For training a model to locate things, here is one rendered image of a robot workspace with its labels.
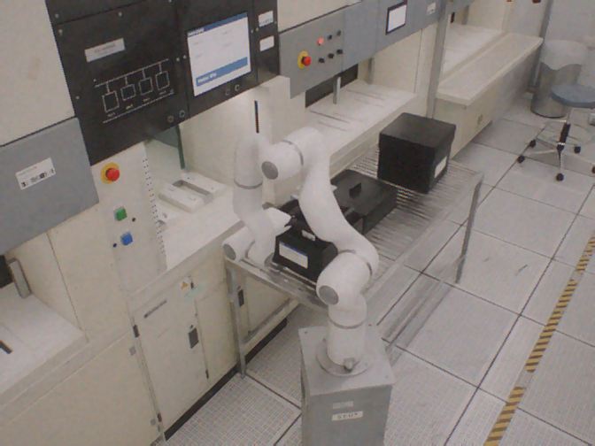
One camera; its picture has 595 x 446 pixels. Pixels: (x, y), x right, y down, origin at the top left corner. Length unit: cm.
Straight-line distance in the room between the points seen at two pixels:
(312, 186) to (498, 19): 348
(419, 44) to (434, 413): 202
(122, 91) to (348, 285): 85
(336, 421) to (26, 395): 99
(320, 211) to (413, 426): 142
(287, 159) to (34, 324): 108
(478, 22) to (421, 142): 241
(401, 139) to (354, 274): 118
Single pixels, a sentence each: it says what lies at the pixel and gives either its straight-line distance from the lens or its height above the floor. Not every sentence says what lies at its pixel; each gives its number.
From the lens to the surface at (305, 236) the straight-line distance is 207.
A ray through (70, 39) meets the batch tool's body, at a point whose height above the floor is 176.
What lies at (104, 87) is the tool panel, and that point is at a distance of 165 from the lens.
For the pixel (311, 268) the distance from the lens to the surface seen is 209.
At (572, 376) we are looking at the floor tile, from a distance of 307.
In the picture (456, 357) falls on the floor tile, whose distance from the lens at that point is 296.
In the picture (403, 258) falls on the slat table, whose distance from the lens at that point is 226.
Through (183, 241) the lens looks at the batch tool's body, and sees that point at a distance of 220.
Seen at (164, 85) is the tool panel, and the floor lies 155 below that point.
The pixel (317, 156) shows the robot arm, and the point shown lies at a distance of 151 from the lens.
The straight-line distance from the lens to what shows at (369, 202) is 240.
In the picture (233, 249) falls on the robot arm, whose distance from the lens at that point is 178.
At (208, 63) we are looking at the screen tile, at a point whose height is 156.
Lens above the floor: 219
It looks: 36 degrees down
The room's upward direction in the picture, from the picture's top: 1 degrees counter-clockwise
